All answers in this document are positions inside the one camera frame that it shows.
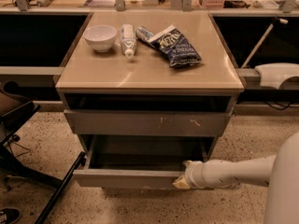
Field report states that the grey drawer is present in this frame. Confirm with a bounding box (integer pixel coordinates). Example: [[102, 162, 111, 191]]
[[74, 134, 216, 189], [64, 109, 230, 137]]

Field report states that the clear plastic water bottle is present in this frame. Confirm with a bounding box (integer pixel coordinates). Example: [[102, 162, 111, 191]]
[[121, 24, 136, 58]]

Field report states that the grey top drawer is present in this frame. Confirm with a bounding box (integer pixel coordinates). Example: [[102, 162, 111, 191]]
[[64, 109, 230, 137]]

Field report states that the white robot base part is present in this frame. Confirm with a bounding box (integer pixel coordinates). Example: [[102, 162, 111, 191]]
[[255, 63, 299, 90]]

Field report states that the black office chair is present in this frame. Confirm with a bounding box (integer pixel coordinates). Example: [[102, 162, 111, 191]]
[[0, 80, 88, 224]]

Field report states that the white bowl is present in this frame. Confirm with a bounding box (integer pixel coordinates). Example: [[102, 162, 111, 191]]
[[83, 25, 117, 52]]

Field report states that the blue vinegar chip bag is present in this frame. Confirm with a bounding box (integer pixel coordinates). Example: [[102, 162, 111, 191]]
[[135, 25, 202, 68]]

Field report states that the black floor cable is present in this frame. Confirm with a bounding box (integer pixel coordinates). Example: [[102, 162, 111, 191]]
[[4, 133, 32, 159]]

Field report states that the black sneaker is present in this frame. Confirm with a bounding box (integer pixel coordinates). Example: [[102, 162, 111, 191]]
[[0, 208, 21, 224]]

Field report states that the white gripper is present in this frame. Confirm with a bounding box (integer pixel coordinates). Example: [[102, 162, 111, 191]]
[[173, 161, 209, 189]]

